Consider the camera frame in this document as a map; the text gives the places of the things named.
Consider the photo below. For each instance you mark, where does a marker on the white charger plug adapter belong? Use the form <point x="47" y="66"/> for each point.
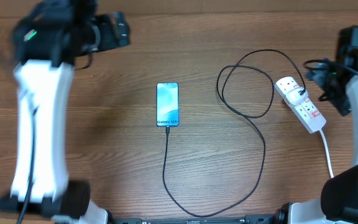
<point x="296" y="96"/>

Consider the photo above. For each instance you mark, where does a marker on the white power strip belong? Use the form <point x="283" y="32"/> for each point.
<point x="307" y="112"/>

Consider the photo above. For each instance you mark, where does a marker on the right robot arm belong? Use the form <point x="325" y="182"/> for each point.
<point x="338" y="202"/>

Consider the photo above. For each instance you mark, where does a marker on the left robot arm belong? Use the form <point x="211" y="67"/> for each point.
<point x="46" y="45"/>

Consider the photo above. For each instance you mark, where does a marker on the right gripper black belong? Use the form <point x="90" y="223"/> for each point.
<point x="319" y="77"/>

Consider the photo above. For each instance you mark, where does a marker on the Galaxy S24+ smartphone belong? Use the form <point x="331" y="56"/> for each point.
<point x="167" y="104"/>

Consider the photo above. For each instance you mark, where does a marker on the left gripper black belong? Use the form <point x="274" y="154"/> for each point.
<point x="104" y="23"/>

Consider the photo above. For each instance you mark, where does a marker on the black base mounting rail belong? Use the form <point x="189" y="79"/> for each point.
<point x="248" y="219"/>

